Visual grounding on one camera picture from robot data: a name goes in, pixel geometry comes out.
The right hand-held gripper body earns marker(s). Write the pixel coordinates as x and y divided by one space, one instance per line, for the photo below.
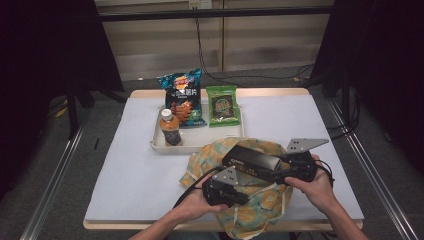
301 166

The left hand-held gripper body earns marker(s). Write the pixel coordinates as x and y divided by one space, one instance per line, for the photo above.
220 193

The lemon print cloth bag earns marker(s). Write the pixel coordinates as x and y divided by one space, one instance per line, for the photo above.
256 210

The black rectangular box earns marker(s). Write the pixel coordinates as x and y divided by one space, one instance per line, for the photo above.
253 161

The white plastic tray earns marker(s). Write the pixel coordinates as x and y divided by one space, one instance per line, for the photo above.
206 138

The orange drink bottle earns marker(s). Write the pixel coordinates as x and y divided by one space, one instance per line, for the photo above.
170 130

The green snack packet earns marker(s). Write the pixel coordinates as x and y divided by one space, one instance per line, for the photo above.
222 105

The blue potato chip bag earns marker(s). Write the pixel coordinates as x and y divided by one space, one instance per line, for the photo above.
182 93

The person's left hand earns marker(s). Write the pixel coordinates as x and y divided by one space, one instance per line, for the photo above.
193 205

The person's right hand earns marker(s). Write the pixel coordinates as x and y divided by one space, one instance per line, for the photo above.
318 191

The wooden table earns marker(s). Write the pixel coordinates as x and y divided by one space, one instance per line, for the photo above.
266 91

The dark curtain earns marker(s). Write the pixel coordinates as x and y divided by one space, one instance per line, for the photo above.
40 50
383 66

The black horizontal bar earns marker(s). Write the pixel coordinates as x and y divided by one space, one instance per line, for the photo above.
216 13

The black metal stand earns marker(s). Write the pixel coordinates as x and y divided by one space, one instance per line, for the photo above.
75 100

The yellow floor item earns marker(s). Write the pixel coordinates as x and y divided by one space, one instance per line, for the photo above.
61 111

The metal floor rail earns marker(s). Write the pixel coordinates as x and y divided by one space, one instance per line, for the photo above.
50 190
376 180

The white wall socket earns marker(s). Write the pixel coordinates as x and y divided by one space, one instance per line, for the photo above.
200 4

